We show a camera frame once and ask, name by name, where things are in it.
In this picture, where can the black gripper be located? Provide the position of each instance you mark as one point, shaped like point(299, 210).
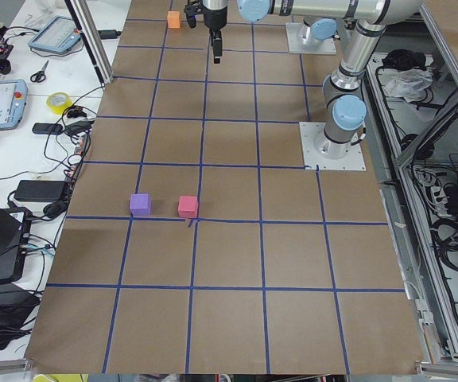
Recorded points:
point(215, 20)

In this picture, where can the orange foam cube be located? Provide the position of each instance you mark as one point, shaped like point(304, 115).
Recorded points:
point(174, 19)

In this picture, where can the far blue teach pendant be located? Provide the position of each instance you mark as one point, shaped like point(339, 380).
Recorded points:
point(58, 36)

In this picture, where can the pink foam cube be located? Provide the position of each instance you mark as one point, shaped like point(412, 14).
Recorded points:
point(188, 207)

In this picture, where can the yellow tape roll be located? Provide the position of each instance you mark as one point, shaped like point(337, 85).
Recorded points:
point(59, 102)

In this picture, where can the purple foam cube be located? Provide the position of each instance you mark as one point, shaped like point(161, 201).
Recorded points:
point(140, 204)

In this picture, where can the black small remote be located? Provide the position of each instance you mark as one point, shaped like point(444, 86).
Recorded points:
point(47, 128)

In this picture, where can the white crumpled cloth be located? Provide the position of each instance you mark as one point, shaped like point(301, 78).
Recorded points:
point(411, 85)

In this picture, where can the black power adapter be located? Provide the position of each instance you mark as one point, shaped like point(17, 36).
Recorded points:
point(39, 191)

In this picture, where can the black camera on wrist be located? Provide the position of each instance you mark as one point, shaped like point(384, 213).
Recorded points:
point(191, 10)

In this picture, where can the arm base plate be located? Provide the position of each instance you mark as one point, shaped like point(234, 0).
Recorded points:
point(319, 153)
point(295, 45)

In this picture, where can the aluminium frame post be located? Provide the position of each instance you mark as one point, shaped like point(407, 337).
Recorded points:
point(81, 15)

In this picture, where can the black handled scissors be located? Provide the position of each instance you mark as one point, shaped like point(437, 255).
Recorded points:
point(39, 76)

